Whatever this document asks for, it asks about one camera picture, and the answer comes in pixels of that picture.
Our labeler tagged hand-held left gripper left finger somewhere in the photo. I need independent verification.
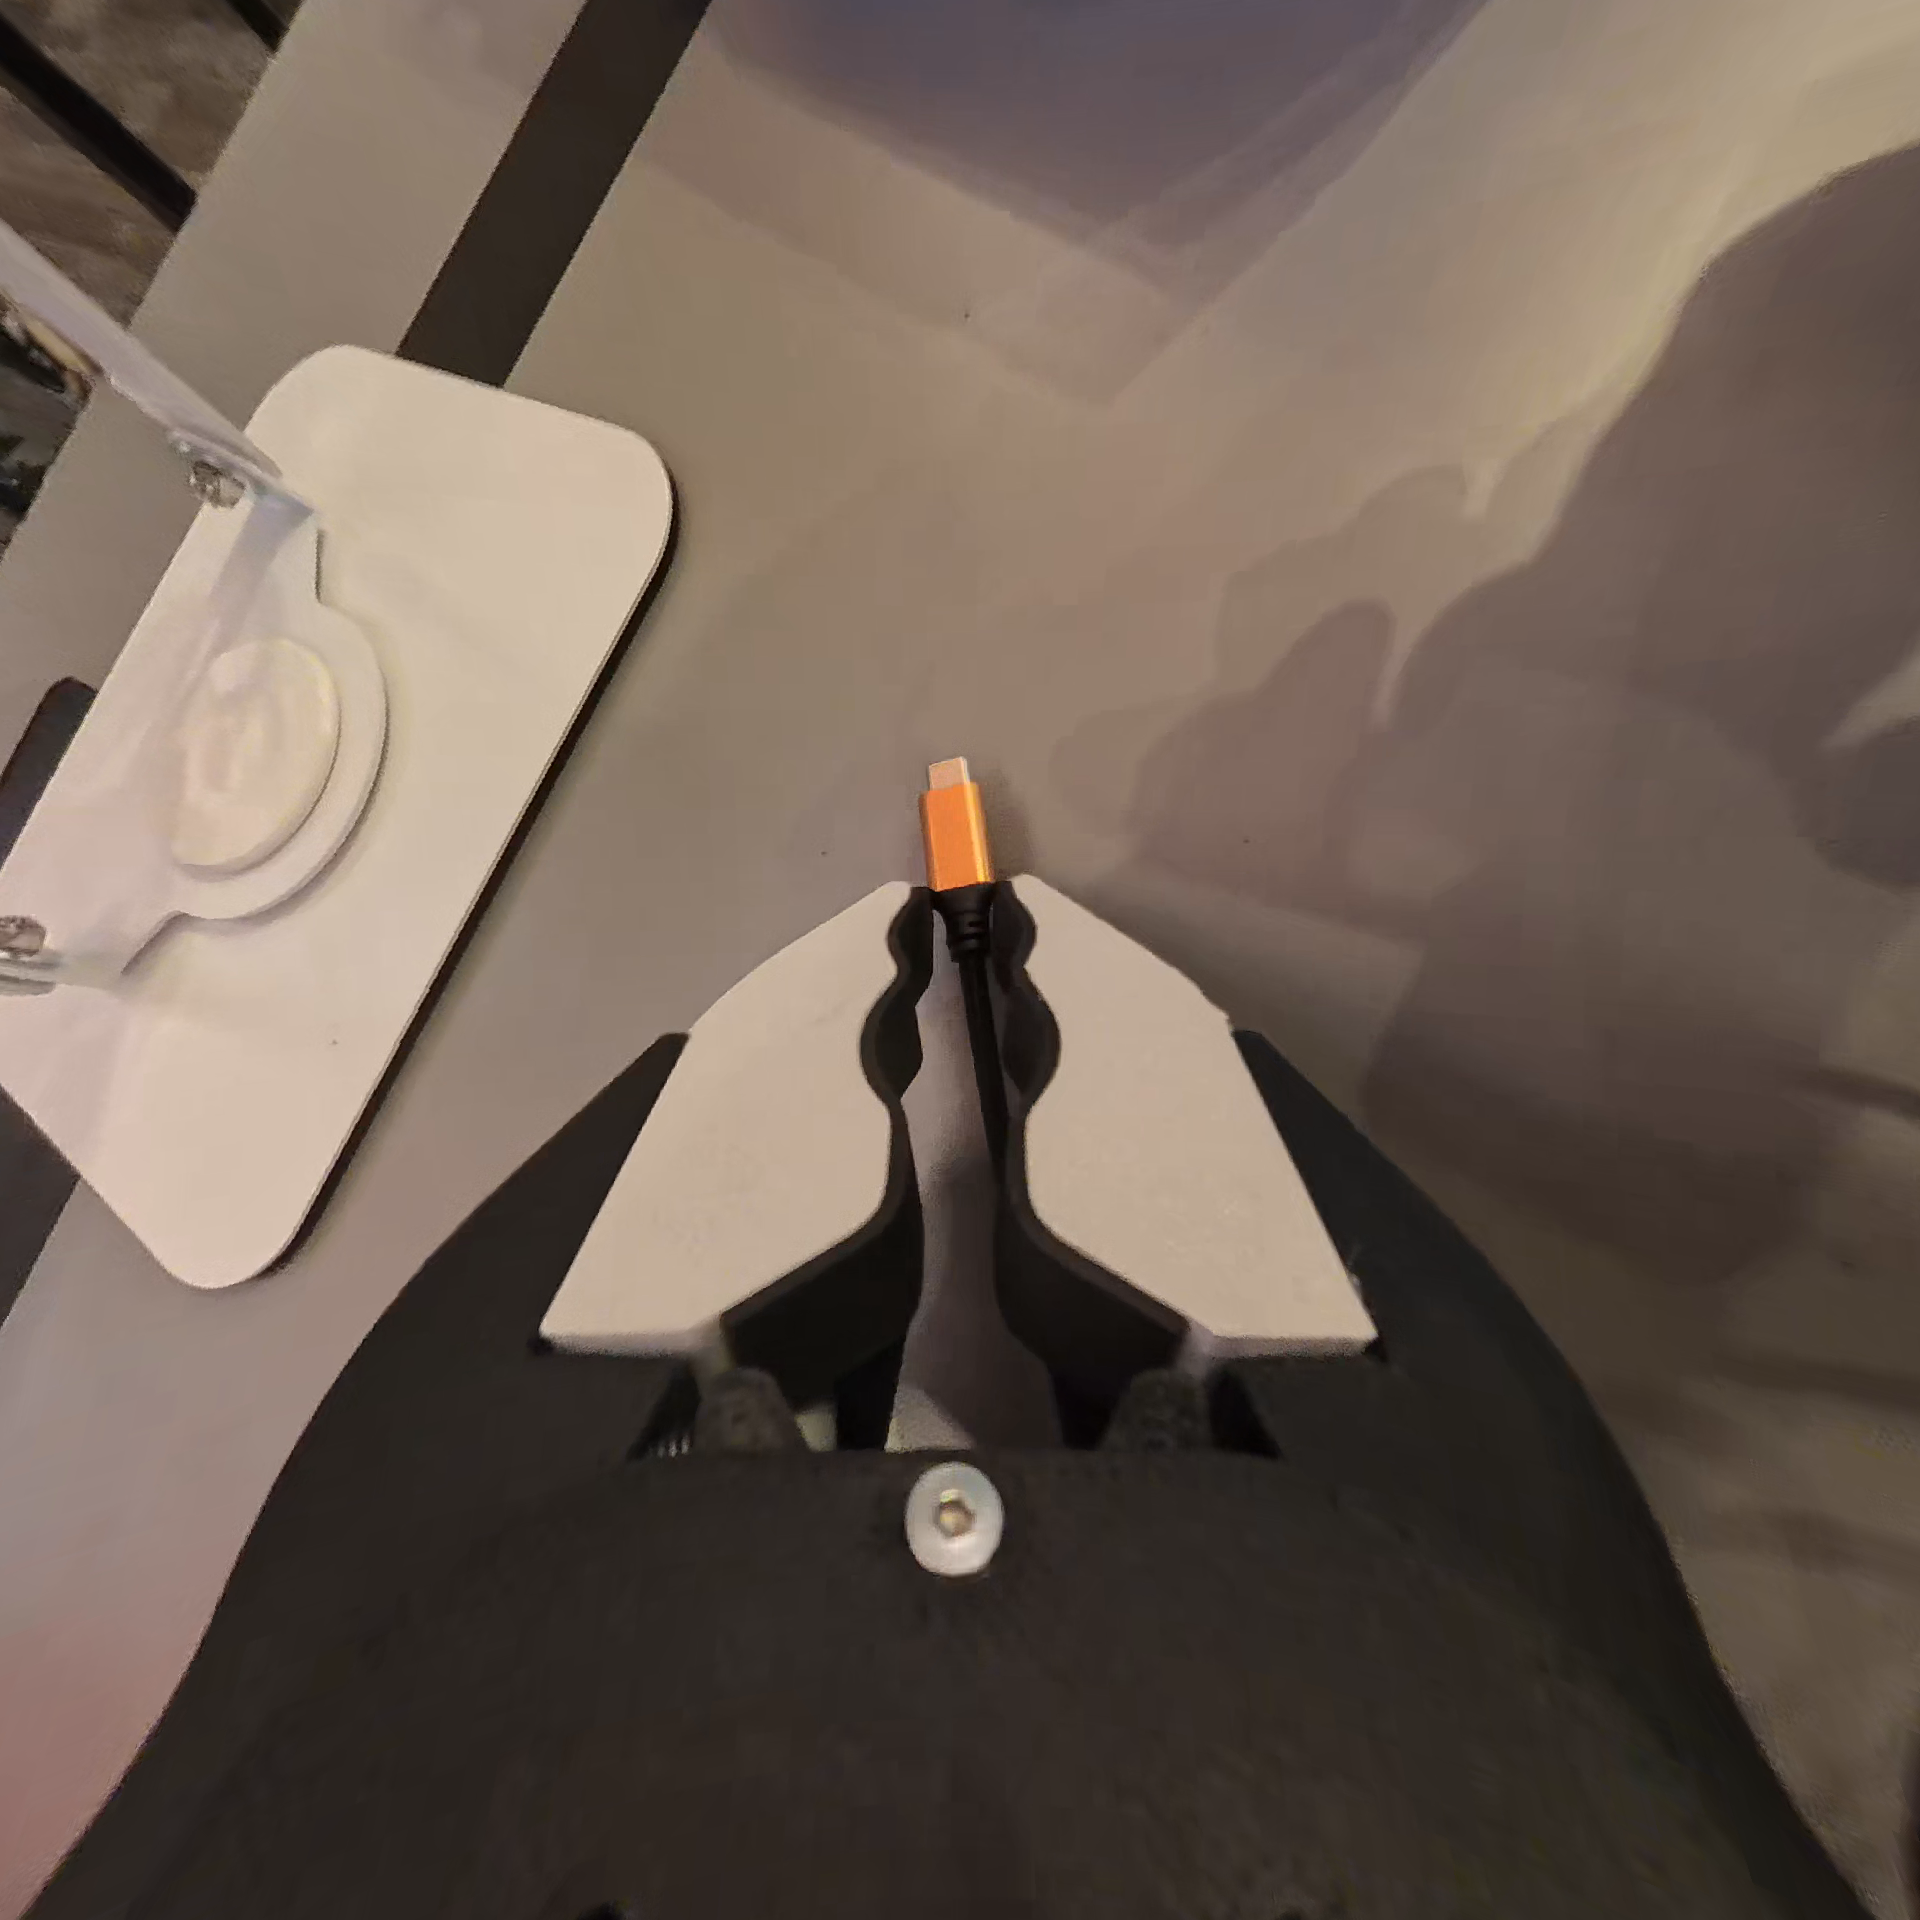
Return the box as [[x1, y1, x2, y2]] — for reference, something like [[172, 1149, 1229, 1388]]
[[542, 880, 919, 1410]]

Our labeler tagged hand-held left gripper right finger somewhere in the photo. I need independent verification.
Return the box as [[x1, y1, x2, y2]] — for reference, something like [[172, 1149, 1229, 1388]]
[[991, 872, 1374, 1397]]

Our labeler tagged black cable with orange plug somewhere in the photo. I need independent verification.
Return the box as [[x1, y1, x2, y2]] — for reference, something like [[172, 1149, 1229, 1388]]
[[919, 759, 1040, 1262]]

